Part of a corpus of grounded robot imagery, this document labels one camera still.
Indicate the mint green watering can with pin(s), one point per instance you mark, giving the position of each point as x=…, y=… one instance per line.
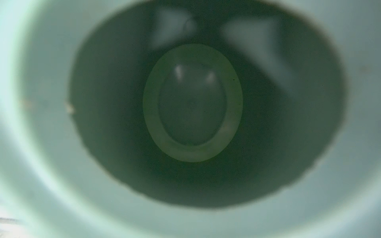
x=192, y=119

